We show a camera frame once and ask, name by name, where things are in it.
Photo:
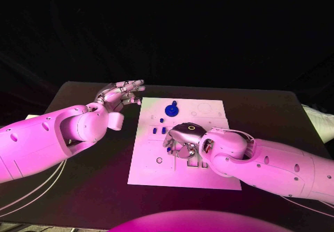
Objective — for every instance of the blue gear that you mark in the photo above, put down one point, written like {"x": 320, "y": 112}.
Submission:
{"x": 172, "y": 109}

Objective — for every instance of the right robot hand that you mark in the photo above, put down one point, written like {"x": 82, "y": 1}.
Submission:
{"x": 185, "y": 136}

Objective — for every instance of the white cloth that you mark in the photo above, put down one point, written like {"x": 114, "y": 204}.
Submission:
{"x": 320, "y": 121}

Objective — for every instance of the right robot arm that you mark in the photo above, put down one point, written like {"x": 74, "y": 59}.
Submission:
{"x": 274, "y": 166}

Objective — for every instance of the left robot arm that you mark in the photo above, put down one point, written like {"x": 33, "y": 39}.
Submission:
{"x": 39, "y": 141}

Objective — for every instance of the white task board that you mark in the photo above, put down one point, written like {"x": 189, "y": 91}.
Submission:
{"x": 180, "y": 174}

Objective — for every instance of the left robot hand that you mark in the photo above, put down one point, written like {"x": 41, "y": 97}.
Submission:
{"x": 117, "y": 94}

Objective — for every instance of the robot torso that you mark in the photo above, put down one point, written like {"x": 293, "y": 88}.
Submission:
{"x": 200, "y": 222}

